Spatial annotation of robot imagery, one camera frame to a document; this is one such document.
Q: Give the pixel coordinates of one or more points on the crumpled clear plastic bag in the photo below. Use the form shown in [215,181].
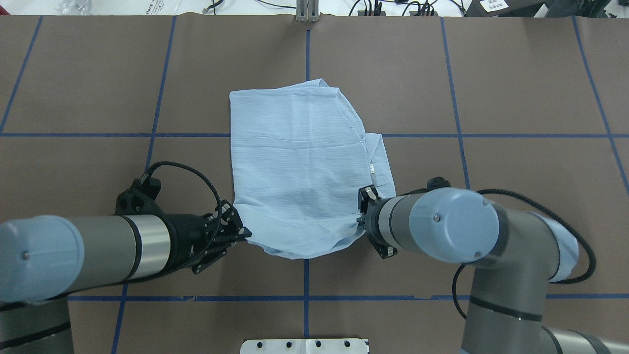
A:
[74,7]

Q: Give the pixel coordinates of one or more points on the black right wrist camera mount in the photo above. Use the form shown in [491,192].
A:
[437,183]

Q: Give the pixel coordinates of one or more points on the light blue button shirt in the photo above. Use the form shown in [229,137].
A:
[299,155]

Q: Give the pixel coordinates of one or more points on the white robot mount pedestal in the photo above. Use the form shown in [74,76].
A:
[306,346]

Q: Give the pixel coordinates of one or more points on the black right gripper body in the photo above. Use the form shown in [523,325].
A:
[372,221]

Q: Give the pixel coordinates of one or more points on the aluminium frame post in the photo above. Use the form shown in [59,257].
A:
[307,11]

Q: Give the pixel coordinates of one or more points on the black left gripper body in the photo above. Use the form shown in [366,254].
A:
[188,239]

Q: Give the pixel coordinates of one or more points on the black label printer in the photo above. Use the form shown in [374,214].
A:
[504,8]

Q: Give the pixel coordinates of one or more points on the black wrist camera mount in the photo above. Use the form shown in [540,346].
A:
[437,183]
[140,198]

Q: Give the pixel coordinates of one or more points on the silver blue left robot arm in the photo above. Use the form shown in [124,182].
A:
[46,258]

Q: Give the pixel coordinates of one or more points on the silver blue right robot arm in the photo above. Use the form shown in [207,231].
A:
[517,247]

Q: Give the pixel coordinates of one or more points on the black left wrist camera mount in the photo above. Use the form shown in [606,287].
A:
[140,198]

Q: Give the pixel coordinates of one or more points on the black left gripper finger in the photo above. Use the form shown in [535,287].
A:
[239,234]

